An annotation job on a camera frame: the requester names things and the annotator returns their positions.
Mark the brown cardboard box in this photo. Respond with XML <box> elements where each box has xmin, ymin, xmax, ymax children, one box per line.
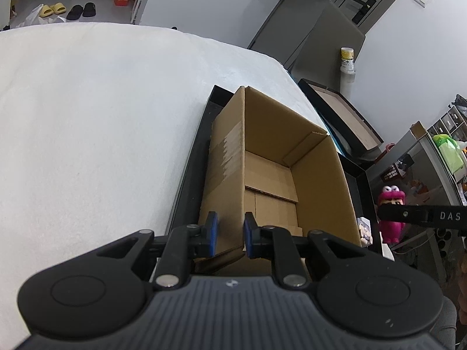
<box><xmin>197</xmin><ymin>87</ymin><xmax>361</xmax><ymax>276</ymax></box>

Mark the magenta monster figure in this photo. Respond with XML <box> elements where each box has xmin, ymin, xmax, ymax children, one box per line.
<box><xmin>378</xmin><ymin>186</ymin><xmax>405</xmax><ymax>245</ymax></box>

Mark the black tray brown inside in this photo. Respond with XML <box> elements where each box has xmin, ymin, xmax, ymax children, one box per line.
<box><xmin>298</xmin><ymin>79</ymin><xmax>383</xmax><ymax>170</ymax></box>

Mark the black shallow tray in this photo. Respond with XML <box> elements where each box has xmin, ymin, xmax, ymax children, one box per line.
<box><xmin>171</xmin><ymin>87</ymin><xmax>378</xmax><ymax>229</ymax></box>

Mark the grey door with handle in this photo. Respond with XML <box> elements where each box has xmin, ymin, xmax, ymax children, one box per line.
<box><xmin>249</xmin><ymin>0</ymin><xmax>396</xmax><ymax>69</ymax></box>

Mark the grey leaning board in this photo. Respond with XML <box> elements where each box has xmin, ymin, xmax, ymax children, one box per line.
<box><xmin>290</xmin><ymin>2</ymin><xmax>366</xmax><ymax>92</ymax></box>

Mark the small white cartoon figure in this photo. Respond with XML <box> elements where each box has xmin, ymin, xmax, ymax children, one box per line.
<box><xmin>357</xmin><ymin>217</ymin><xmax>373</xmax><ymax>247</ymax></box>

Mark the green tissue pack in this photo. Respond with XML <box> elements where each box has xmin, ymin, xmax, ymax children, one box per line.
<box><xmin>432</xmin><ymin>134</ymin><xmax>465</xmax><ymax>174</ymax></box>

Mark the yellow slipper pair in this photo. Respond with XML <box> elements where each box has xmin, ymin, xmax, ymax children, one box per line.
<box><xmin>39</xmin><ymin>2</ymin><xmax>67</xmax><ymax>18</ymax></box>

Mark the black slipper pair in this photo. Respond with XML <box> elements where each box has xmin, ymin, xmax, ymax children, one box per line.
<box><xmin>67</xmin><ymin>2</ymin><xmax>97</xmax><ymax>21</ymax></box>

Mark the yellow capped white bottle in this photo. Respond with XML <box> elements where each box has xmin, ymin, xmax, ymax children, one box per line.
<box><xmin>339</xmin><ymin>47</ymin><xmax>356</xmax><ymax>99</ymax></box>

